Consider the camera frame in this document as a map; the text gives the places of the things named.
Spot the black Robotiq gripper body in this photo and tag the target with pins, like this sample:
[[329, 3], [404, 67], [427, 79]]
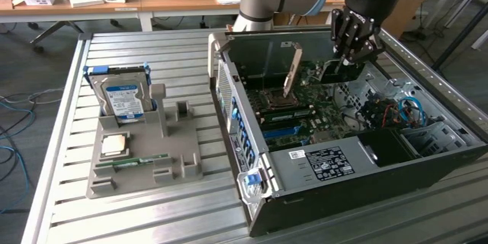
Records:
[[377, 4]]

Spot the black graphics card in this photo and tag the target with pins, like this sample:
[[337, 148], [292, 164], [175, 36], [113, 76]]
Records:
[[331, 74]]

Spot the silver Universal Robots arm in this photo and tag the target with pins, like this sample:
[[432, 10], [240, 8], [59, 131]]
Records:
[[259, 1]]

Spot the wooden cabinet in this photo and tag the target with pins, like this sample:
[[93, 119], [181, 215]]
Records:
[[419, 4]]

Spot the perforated metal drive cage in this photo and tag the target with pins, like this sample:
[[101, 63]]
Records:
[[355, 98]]

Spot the green motherboard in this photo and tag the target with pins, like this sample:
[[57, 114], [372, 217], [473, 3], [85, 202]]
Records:
[[324, 112]]

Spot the CPU socket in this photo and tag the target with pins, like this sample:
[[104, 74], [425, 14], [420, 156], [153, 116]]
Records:
[[275, 99]]

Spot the installed green RAM stick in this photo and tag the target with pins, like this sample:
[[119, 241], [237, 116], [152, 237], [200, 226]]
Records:
[[285, 116]]

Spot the silver disk bay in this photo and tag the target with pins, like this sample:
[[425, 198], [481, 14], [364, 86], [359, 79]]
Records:
[[435, 138]]

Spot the blue expansion slot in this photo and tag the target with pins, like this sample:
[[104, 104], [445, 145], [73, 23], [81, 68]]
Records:
[[280, 132]]

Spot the grey power supply unit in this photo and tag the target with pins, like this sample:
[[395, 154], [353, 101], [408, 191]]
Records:
[[289, 169]]

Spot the black open PC case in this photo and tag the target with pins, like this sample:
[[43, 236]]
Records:
[[381, 187]]

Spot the blue case latch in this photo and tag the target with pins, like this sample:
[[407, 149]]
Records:
[[252, 179]]

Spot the grey parts rack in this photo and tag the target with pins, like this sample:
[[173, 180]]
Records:
[[148, 147]]

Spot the CPU with metal lid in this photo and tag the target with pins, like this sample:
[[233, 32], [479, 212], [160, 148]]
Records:
[[113, 144]]

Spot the desk leg with casters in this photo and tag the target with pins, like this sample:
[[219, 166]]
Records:
[[53, 29]]

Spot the hard disk with blue bracket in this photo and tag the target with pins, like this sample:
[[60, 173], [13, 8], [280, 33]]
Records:
[[121, 95]]

